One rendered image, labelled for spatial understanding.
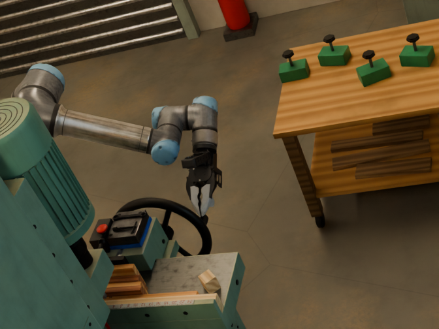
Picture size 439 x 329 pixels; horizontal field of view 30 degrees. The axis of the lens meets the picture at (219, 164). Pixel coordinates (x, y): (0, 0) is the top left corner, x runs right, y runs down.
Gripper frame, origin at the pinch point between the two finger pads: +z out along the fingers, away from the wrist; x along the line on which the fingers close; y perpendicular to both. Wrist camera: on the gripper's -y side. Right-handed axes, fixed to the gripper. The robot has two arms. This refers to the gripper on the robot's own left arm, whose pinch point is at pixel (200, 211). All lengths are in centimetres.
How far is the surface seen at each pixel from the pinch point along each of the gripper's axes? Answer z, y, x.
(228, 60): -143, 178, 66
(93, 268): 24.3, -41.4, 8.1
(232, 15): -170, 177, 63
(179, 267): 20.5, -19.7, -3.5
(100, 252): 19.8, -38.9, 8.2
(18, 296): 38, -79, 0
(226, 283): 26.1, -22.9, -17.6
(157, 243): 12.9, -17.4, 4.3
